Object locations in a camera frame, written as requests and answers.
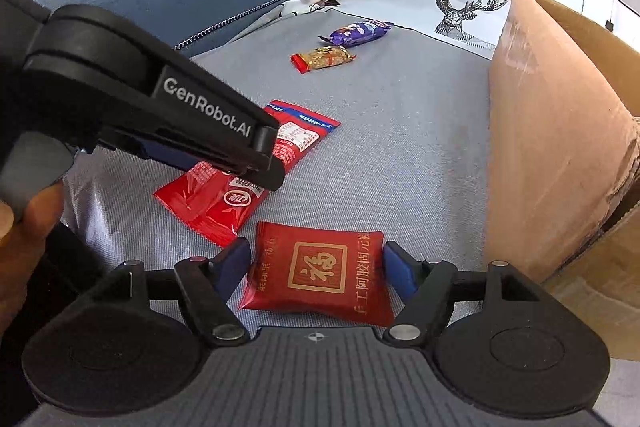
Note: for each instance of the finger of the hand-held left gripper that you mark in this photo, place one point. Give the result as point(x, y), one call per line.
point(270, 172)

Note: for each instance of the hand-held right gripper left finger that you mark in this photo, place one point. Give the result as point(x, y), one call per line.
point(235, 259)

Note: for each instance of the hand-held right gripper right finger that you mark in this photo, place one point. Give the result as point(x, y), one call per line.
point(397, 269)

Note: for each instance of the red white-label snack packet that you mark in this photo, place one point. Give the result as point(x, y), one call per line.
point(210, 207)

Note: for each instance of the dark red gold-print snack packet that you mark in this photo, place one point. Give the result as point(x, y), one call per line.
point(320, 272)

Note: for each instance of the cardboard box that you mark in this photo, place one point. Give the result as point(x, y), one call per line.
point(540, 132)

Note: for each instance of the person's left hand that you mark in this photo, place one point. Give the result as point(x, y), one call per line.
point(25, 247)

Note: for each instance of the brown red-end snack packet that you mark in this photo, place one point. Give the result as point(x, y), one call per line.
point(325, 58)

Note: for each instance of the grey deer-print sofa cover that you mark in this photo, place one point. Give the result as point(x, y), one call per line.
point(400, 132)

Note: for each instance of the purple snack packet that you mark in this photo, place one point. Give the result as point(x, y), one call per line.
point(360, 32)

